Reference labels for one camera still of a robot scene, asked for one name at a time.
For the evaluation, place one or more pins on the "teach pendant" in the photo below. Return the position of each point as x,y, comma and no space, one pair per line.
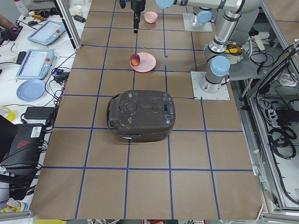
36,64
48,33

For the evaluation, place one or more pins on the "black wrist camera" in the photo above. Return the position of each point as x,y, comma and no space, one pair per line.
122,3

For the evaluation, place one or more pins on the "blue plate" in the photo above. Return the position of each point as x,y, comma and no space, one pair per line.
31,90

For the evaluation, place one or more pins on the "pink bowl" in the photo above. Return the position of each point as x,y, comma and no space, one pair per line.
150,17

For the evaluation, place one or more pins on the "near teach pendant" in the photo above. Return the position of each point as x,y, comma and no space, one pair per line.
36,64

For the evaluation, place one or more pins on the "small black adapter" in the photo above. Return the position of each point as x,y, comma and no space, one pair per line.
79,18

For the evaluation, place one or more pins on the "black power adapter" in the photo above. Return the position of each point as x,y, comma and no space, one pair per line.
39,113

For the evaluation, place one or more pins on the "steel bowl on chair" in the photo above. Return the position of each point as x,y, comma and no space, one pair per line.
234,52

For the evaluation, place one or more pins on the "red apple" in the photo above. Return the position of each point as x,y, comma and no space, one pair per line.
135,60

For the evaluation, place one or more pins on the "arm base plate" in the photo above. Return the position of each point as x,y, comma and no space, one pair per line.
203,90
192,25

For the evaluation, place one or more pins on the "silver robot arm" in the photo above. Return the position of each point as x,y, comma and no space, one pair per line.
218,64
201,15

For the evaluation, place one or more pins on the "white paper cup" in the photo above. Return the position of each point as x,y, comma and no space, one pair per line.
78,10

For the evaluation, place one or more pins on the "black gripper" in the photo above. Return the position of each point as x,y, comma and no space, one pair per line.
137,6

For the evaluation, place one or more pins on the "dark brown rice cooker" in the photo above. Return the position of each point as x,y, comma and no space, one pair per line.
141,114

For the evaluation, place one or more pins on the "aluminium frame post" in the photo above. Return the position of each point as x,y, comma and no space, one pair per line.
68,22

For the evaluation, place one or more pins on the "yellow tape roll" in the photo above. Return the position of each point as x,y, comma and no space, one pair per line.
7,113

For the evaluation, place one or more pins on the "far teach pendant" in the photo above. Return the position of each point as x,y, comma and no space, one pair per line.
48,33

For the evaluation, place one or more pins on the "pink plate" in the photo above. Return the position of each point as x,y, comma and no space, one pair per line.
147,63

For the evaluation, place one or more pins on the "black computer box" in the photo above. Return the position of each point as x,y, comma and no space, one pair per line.
21,144

